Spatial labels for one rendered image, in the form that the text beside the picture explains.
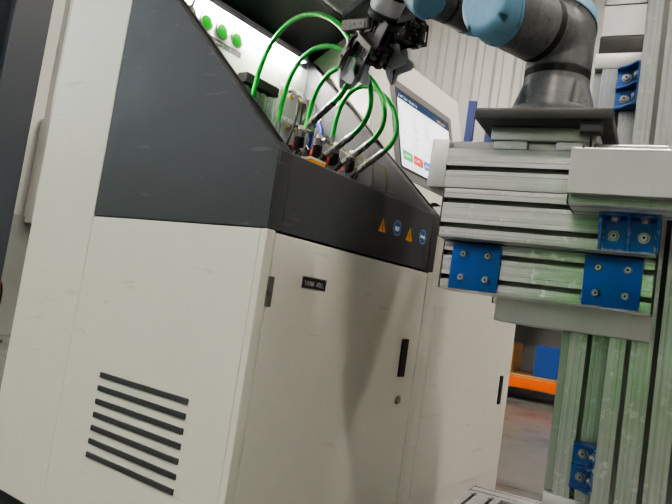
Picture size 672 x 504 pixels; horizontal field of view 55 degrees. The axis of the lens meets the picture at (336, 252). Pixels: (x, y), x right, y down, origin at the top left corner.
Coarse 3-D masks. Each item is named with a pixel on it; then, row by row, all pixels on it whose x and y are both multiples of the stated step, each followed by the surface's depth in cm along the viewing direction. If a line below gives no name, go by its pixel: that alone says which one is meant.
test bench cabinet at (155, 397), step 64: (128, 256) 149; (192, 256) 137; (256, 256) 126; (128, 320) 146; (192, 320) 134; (256, 320) 125; (64, 384) 156; (128, 384) 142; (192, 384) 131; (64, 448) 152; (128, 448) 139; (192, 448) 128
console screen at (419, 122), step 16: (400, 96) 221; (416, 96) 232; (400, 112) 219; (416, 112) 229; (432, 112) 241; (400, 128) 217; (416, 128) 227; (432, 128) 239; (448, 128) 251; (400, 144) 215; (416, 144) 225; (400, 160) 213; (416, 160) 223; (416, 176) 221
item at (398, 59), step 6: (396, 48) 154; (396, 54) 154; (402, 54) 153; (390, 60) 154; (396, 60) 154; (402, 60) 153; (390, 66) 154; (396, 66) 154; (390, 72) 155; (390, 78) 155
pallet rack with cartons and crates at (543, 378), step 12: (468, 108) 691; (468, 120) 689; (468, 132) 687; (516, 348) 670; (540, 348) 645; (552, 348) 641; (516, 360) 677; (540, 360) 644; (552, 360) 639; (516, 372) 663; (528, 372) 692; (540, 372) 642; (552, 372) 638; (516, 384) 631; (528, 384) 627; (540, 384) 622; (552, 384) 617
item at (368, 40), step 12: (372, 12) 146; (372, 24) 149; (384, 24) 145; (396, 24) 146; (360, 36) 149; (372, 36) 149; (384, 36) 148; (360, 48) 151; (372, 48) 147; (384, 48) 149; (360, 60) 150; (372, 60) 152; (384, 60) 152
